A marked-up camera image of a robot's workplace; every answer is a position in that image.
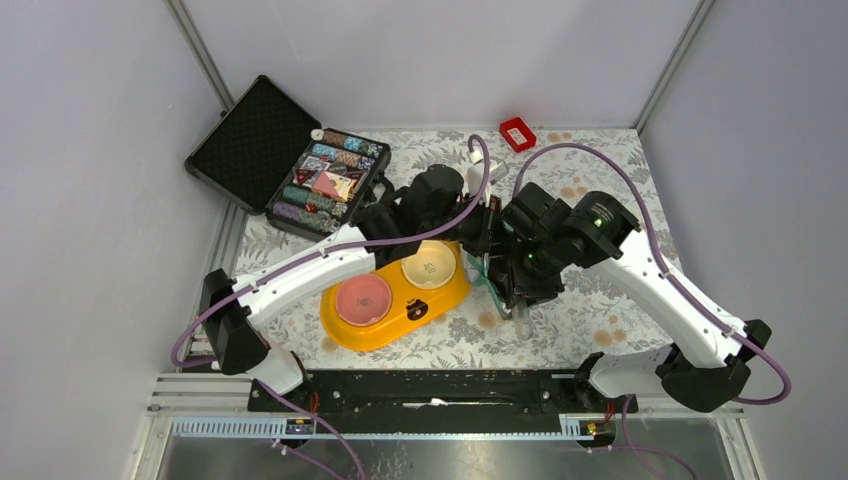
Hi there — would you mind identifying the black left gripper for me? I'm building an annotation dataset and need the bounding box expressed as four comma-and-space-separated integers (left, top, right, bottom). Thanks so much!
421, 192, 511, 259

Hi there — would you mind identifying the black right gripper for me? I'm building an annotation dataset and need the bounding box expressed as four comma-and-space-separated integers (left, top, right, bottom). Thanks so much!
503, 233, 566, 310

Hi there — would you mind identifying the green dog food bag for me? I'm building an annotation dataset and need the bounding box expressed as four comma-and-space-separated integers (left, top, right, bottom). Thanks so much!
460, 249, 512, 320

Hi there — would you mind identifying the clear plastic scoop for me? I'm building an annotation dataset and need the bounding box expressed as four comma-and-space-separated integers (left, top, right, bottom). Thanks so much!
510, 300, 534, 341

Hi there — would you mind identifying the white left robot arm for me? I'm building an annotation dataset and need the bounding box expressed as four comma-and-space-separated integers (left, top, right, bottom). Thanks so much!
198, 160, 493, 411

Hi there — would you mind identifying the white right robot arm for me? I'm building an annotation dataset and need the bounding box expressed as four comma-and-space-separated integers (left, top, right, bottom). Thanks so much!
488, 183, 771, 413

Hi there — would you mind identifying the yellow double pet bowl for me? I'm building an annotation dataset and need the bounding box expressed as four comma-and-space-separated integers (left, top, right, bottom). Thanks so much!
320, 240, 471, 352

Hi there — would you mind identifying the floral table mat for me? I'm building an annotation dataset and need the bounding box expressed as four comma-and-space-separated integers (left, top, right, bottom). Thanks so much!
265, 129, 677, 369

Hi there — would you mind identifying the small red box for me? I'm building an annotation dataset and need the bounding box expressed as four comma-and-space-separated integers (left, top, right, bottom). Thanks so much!
499, 116, 537, 153

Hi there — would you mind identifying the black poker chip case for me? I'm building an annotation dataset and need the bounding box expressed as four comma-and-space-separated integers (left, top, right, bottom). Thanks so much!
184, 75, 391, 240

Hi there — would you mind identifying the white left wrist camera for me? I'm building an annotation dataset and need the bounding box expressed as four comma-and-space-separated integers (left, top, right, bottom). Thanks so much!
466, 155, 510, 200

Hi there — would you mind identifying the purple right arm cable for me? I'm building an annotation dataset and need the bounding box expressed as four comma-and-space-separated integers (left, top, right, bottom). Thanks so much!
511, 142, 793, 480

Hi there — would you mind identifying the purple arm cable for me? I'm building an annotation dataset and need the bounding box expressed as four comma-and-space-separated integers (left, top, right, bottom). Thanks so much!
170, 134, 493, 480
511, 142, 793, 480

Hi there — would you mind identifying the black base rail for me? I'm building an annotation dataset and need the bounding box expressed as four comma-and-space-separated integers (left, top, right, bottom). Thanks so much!
285, 369, 638, 434

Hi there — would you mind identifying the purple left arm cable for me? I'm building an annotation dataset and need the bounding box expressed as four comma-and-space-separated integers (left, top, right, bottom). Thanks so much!
170, 134, 493, 480

